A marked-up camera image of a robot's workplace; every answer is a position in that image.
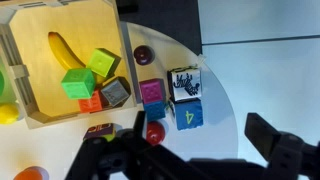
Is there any wooden tray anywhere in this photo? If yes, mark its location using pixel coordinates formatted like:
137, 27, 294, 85
0, 0, 138, 130

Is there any orange toy fruit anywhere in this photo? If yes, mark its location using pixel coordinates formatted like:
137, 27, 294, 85
13, 165, 50, 180

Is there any bright green rubber cube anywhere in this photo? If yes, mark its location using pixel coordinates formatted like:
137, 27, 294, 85
60, 67, 97, 100

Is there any multicolour fabric cube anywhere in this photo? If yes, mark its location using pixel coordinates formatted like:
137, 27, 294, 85
83, 122, 117, 143

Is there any yellow banana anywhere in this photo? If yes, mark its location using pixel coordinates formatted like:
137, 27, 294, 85
47, 31, 108, 84

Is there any dark purple toy plum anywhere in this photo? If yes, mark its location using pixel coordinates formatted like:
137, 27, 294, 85
133, 45, 156, 66

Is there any orange rubber cube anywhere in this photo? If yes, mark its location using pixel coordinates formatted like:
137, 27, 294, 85
78, 89, 104, 114

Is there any yellow toy lemon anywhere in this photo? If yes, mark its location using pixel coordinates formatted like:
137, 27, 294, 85
0, 102, 20, 125

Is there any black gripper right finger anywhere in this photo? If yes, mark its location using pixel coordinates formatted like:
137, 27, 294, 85
244, 112, 320, 180

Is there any red toy apple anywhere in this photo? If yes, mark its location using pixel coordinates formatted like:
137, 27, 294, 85
145, 120, 167, 146

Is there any black and blue fabric cube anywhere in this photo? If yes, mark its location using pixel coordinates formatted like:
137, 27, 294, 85
169, 98, 204, 131

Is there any grey rubber cube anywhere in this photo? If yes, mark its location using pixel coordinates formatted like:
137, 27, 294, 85
100, 77, 131, 108

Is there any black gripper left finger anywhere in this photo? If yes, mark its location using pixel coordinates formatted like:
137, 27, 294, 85
64, 110, 209, 180

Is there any yellow-green rubber cube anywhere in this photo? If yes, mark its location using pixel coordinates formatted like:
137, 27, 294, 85
87, 47, 122, 78

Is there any green plastic bowl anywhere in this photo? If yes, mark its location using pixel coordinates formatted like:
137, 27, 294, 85
0, 56, 18, 104

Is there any teal rubber cube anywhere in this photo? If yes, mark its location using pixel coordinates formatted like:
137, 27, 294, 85
143, 99, 168, 123

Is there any zebra print fabric cube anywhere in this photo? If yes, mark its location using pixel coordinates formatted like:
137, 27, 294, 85
167, 66, 203, 102

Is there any magenta rubber cube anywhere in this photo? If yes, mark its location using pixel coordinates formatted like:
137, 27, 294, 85
139, 78, 167, 105

